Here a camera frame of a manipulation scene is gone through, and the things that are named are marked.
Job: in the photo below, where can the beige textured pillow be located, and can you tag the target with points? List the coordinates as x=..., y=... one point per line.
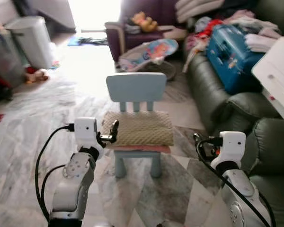
x=139, y=127

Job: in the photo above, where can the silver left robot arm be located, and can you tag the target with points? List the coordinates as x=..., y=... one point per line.
x=75, y=184

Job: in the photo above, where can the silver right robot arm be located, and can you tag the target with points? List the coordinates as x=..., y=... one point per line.
x=241, y=189

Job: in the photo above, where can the dark green leather sofa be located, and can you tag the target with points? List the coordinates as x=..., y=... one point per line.
x=213, y=90

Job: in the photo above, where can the light blue child chair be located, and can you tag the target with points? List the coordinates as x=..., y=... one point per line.
x=137, y=87

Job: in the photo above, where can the colourful baby bouncer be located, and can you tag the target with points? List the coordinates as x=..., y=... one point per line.
x=149, y=51

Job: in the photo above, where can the blue suitcase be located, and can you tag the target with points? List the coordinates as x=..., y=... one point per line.
x=232, y=56

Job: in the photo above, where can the small red and tan toy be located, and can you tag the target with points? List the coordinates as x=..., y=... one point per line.
x=37, y=74

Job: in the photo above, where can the blue door mat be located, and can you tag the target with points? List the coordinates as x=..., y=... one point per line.
x=87, y=40

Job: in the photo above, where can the white flat panel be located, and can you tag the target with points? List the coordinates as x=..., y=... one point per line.
x=279, y=71

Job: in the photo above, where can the yellow stuffed toy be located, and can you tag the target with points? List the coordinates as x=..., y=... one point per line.
x=144, y=21

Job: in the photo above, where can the folded white towel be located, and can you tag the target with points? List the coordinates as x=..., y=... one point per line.
x=260, y=42

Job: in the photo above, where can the pile of colourful clothes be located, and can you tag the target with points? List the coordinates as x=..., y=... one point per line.
x=217, y=26

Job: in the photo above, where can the white plastic bin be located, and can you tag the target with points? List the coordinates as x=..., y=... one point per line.
x=33, y=40

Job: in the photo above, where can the grey storage container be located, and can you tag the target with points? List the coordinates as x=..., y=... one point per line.
x=4, y=59

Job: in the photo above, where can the purple armchair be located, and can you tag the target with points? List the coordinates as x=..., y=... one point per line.
x=149, y=7

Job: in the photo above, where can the folded white blankets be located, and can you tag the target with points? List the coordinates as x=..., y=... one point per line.
x=199, y=9

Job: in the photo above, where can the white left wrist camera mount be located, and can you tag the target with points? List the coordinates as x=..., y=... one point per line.
x=85, y=131

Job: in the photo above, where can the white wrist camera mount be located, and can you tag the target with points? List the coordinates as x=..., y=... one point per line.
x=85, y=131
x=233, y=144

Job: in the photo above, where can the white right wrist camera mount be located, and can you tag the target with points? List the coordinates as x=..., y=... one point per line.
x=233, y=144

